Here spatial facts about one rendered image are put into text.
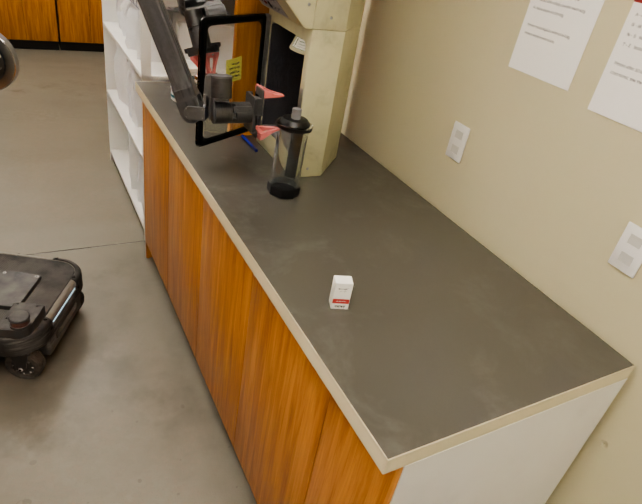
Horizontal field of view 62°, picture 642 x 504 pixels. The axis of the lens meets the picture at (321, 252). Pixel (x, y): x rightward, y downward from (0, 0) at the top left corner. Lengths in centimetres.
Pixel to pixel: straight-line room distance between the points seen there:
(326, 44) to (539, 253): 86
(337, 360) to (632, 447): 80
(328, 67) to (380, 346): 90
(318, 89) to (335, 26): 19
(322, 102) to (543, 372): 102
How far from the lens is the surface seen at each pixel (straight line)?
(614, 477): 165
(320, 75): 171
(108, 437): 217
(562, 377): 130
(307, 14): 164
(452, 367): 119
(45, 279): 250
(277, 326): 136
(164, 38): 149
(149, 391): 230
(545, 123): 155
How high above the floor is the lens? 170
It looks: 32 degrees down
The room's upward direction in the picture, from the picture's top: 11 degrees clockwise
